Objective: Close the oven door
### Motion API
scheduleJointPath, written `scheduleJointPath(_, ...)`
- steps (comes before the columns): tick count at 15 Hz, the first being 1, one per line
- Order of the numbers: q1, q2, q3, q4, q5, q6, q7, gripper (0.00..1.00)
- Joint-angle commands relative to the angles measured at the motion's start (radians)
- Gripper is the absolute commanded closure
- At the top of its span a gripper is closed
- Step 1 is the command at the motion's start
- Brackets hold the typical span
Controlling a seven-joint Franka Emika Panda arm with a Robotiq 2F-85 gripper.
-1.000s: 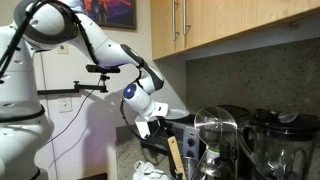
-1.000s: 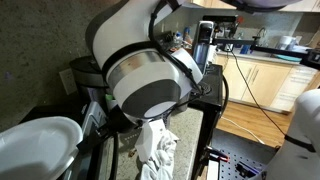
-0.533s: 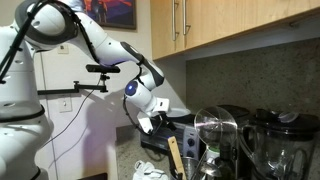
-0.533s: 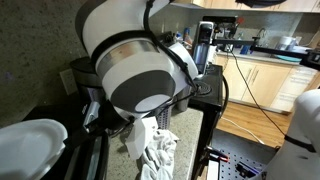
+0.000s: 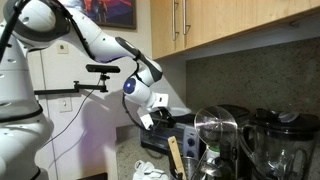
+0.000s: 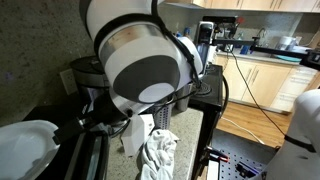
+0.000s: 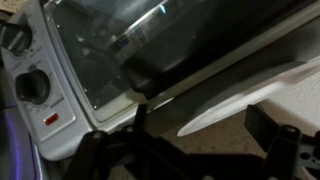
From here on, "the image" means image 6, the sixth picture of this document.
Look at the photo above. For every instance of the black camera mount rail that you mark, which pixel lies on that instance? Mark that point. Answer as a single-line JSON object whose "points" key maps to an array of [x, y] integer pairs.
{"points": [[283, 51]]}

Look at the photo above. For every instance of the silver black kitchen appliance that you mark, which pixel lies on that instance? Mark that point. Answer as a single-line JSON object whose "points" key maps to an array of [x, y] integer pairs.
{"points": [[204, 35]]}

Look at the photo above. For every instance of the black dish rack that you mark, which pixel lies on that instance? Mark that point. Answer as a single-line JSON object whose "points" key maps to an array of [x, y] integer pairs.
{"points": [[100, 156]]}

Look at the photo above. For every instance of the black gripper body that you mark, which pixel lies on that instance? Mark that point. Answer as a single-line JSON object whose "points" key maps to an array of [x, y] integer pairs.
{"points": [[106, 111]]}

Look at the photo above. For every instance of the black perforated breadboard table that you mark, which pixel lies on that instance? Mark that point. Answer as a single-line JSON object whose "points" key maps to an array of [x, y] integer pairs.
{"points": [[240, 150]]}

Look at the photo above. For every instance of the white wall outlet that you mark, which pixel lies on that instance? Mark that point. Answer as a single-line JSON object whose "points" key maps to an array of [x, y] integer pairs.
{"points": [[68, 81]]}

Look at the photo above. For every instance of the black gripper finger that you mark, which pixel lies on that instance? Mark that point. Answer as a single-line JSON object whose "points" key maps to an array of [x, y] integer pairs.
{"points": [[70, 125], [71, 135]]}

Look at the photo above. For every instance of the perforated metal utensil holder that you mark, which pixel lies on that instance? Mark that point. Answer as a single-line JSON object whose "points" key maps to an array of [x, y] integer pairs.
{"points": [[163, 116]]}

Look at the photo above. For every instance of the steel pot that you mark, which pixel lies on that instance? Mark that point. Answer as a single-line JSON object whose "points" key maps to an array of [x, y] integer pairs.
{"points": [[286, 42]]}

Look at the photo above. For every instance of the light wood base cabinets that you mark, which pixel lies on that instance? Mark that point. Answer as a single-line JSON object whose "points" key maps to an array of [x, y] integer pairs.
{"points": [[270, 83]]}

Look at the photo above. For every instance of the black steel coffee maker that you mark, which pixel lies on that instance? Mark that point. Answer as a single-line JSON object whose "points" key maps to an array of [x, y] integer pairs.
{"points": [[88, 76]]}

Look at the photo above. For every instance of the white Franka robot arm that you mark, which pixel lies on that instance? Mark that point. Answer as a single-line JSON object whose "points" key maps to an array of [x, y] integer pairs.
{"points": [[140, 50]]}

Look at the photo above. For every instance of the white crumpled cloth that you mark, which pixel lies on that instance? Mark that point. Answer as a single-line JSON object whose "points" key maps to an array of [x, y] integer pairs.
{"points": [[156, 153]]}

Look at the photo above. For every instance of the red black tool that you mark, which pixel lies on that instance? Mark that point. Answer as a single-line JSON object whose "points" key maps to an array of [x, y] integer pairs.
{"points": [[218, 155]]}

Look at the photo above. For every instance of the purple black small device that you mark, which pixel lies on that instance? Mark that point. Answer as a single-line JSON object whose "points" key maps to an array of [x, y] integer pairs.
{"points": [[248, 169]]}

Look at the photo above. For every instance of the white plate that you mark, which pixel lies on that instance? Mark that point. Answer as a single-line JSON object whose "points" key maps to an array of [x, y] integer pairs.
{"points": [[23, 150]]}

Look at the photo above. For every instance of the black stove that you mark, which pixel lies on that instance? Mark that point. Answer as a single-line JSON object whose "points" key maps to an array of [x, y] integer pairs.
{"points": [[208, 100]]}

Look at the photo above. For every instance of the light wood wall cabinets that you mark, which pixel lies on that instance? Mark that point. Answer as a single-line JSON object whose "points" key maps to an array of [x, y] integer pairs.
{"points": [[260, 4]]}

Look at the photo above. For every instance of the steel cup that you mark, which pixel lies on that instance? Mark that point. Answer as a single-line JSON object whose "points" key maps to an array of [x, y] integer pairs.
{"points": [[183, 100]]}

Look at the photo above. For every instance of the teal plate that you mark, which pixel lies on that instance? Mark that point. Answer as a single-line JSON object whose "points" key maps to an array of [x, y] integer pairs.
{"points": [[288, 58]]}

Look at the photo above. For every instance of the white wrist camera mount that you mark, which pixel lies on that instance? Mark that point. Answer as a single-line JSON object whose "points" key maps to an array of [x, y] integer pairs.
{"points": [[136, 135]]}

